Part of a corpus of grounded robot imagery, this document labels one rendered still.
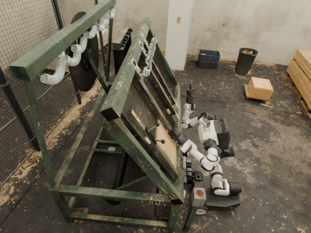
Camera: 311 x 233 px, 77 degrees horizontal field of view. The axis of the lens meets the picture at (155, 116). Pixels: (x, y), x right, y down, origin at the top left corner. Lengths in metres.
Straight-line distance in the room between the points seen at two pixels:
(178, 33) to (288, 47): 3.60
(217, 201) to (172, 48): 4.19
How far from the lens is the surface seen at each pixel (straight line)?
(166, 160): 1.99
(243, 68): 6.40
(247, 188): 3.51
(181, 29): 5.67
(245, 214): 3.28
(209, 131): 2.07
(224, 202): 3.05
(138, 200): 2.20
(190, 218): 2.56
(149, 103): 2.04
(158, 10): 7.12
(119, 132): 1.41
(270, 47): 7.52
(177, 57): 5.93
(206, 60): 6.30
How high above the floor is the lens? 2.73
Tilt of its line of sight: 40 degrees down
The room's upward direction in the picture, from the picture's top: 3 degrees clockwise
